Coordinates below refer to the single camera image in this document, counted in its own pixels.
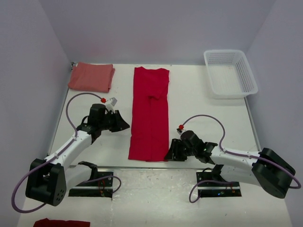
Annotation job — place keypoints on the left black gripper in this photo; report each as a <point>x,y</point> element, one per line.
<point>120,124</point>

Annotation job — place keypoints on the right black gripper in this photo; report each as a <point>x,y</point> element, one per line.
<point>173,154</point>

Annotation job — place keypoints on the bright red t shirt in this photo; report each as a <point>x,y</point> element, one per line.
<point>150,115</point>

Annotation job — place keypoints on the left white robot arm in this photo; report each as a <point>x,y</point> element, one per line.
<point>51,178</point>

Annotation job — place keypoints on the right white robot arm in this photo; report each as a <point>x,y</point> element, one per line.
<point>265,169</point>

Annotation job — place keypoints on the folded pink t shirt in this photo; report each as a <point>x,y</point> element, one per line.
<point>91,77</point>

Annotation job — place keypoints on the white plastic basket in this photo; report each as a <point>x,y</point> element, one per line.
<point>229,74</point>

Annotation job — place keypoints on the dark red cloth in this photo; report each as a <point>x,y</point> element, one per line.
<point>60,223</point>

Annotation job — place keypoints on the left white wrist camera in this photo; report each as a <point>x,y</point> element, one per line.
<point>109,104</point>

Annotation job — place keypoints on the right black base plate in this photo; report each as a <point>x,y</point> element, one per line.
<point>215,190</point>

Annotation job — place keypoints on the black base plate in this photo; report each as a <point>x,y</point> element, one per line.
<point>102,189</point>
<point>215,190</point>

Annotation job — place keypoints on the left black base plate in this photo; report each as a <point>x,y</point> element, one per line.
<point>102,189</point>

